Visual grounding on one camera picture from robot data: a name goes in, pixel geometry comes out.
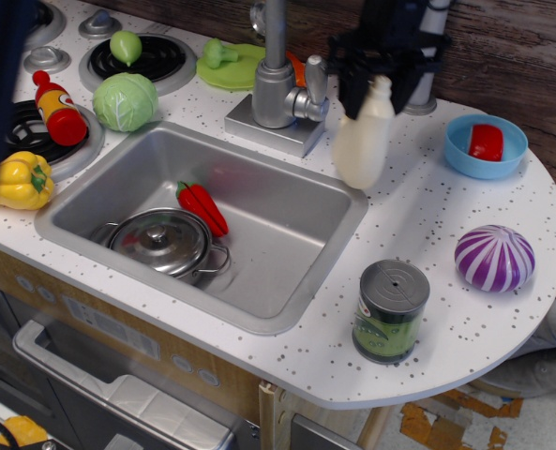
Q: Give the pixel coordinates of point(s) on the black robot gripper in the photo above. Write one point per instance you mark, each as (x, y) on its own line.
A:
(387, 41)

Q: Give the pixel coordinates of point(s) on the small green toy pear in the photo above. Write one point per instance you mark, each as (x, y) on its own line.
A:
(126, 47)

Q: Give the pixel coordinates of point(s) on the black burner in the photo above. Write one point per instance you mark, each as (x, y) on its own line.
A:
(27, 132)
(167, 62)
(47, 23)

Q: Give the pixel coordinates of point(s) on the yellow object with black cable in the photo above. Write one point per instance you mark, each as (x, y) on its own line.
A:
(22, 430)

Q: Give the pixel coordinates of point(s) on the grey vertical pole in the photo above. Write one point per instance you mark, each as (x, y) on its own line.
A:
(422, 102)

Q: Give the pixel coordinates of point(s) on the green toy cabbage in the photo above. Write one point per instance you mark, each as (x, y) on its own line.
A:
(125, 102)

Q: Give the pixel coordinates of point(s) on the orange toy carrot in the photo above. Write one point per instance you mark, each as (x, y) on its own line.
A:
(298, 68)

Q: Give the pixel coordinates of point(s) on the red yellow ketchup bottle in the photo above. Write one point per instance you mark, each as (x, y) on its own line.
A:
(58, 112)

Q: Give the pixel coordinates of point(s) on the front left black burner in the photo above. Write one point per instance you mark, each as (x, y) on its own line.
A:
(27, 132)

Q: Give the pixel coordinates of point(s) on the silver oven door handle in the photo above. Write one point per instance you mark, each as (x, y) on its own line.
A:
(109, 408)

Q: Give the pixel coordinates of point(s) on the yellow toy bell pepper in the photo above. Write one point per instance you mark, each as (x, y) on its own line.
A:
(25, 181)

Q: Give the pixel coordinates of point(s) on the back left black burner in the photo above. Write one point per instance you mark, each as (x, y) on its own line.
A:
(47, 23)

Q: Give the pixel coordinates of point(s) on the silver toy faucet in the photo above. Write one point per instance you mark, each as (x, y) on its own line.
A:
(279, 113)

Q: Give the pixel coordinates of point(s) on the steel pot with lid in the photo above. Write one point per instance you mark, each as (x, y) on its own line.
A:
(172, 241)

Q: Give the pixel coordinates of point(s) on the green toy plate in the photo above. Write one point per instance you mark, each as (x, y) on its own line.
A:
(238, 75)

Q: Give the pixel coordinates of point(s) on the green labelled toy can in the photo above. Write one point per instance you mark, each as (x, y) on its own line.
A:
(392, 298)

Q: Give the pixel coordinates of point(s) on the back right black burner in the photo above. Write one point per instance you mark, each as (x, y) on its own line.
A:
(167, 62)

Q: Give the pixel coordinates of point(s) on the purple white striped onion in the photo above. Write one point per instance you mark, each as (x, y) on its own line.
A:
(494, 258)

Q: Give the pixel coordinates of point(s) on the red toy chili pepper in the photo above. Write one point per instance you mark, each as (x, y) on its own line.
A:
(196, 199)

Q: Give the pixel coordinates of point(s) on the light blue bowl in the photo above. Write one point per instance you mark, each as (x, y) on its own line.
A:
(456, 142)

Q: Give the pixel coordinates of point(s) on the red toy food slice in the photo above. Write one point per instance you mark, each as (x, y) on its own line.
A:
(486, 142)

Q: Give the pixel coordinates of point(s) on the green toy broccoli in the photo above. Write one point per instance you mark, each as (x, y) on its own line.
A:
(215, 53)

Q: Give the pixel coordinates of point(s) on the cream detergent bottle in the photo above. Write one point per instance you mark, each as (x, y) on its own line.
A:
(361, 144)

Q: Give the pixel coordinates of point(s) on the silver stove knob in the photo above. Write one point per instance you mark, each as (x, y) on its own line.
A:
(100, 25)
(47, 58)

